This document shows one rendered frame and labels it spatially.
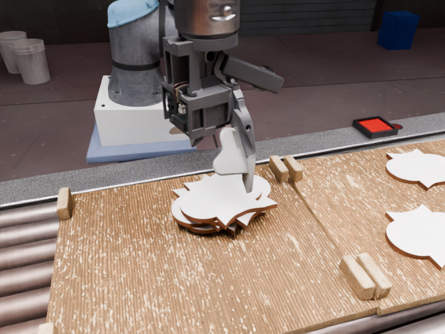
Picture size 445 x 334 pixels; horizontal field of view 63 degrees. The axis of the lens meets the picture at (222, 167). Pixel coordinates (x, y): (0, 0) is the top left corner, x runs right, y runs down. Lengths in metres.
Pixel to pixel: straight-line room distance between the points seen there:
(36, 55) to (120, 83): 3.13
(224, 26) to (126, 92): 0.54
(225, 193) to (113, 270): 0.20
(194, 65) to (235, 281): 0.29
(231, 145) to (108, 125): 0.52
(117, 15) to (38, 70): 3.22
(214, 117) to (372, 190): 0.37
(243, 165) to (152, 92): 0.52
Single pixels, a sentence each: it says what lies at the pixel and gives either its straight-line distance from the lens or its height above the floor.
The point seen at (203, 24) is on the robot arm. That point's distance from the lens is 0.42.
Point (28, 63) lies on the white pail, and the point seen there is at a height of 0.22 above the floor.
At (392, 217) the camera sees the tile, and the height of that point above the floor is 0.95.
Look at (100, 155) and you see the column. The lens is 0.94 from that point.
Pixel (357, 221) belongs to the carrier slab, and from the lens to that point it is 0.65.
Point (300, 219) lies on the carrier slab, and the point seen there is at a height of 0.94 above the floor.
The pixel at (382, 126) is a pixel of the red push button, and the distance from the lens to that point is 0.98.
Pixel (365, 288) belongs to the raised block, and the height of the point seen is 0.96.
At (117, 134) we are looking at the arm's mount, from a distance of 0.96.
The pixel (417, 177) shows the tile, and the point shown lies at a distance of 0.78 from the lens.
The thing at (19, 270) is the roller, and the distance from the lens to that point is 0.63.
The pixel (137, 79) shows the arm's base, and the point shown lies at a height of 1.03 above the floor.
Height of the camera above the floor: 1.35
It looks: 34 degrees down
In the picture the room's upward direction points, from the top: straight up
